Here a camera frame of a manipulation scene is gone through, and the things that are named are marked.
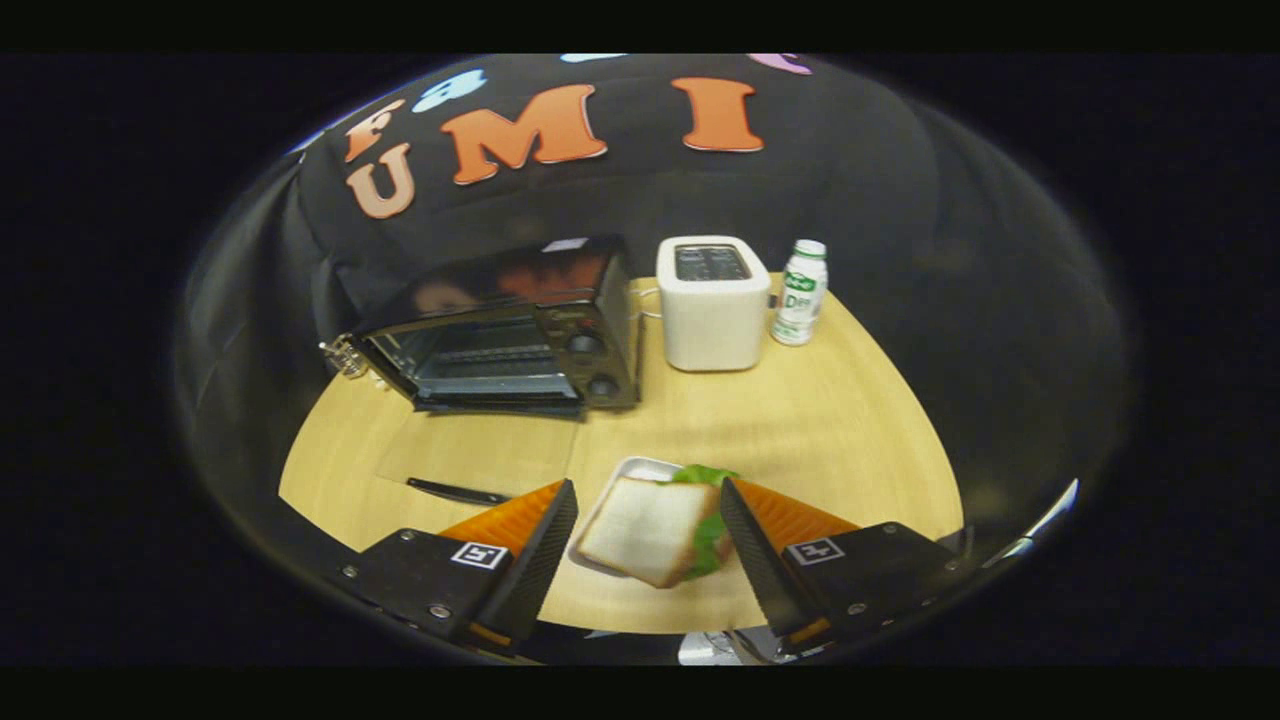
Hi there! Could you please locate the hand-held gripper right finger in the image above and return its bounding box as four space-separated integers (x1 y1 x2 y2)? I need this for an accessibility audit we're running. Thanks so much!
718 478 966 651

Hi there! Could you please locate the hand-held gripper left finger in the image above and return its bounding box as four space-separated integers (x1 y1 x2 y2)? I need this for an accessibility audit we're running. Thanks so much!
340 478 581 649

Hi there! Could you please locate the toast and lettuce sandwich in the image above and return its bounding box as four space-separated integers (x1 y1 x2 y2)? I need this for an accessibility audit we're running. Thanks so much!
577 464 741 589

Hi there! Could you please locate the black toaster oven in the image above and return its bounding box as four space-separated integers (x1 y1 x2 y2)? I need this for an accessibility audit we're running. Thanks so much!
345 235 641 506

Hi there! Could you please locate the white pop-up toaster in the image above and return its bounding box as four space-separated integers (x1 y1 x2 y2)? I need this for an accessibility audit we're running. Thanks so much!
655 235 773 373

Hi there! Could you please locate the white rectangular tray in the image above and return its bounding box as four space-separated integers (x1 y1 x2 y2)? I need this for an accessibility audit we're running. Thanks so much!
568 456 691 579

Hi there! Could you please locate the white bottle with green label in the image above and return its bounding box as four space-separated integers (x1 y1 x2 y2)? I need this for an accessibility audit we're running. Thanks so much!
770 239 829 347

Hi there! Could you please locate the black backdrop cloth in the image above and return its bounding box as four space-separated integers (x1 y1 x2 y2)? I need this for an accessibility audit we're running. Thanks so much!
175 54 1131 561

